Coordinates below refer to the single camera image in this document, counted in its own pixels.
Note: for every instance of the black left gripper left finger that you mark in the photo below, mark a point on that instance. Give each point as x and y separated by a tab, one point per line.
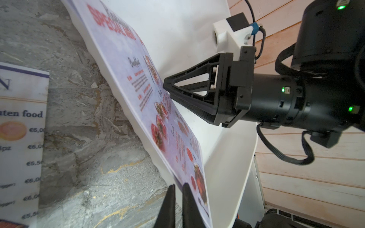
166	216

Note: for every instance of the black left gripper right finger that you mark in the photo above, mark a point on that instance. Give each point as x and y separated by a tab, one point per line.
190	214

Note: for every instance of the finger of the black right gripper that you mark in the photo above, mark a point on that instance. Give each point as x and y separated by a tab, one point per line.
201	77
198	99

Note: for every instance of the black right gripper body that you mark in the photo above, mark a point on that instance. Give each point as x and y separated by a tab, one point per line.
319	85

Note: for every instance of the special menu sheet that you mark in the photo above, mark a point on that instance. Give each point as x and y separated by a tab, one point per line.
131	69

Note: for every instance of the Dim Sum Inn menu front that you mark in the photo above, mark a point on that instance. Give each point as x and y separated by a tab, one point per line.
24	95

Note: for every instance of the white plastic tray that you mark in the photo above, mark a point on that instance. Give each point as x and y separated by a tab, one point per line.
179	35

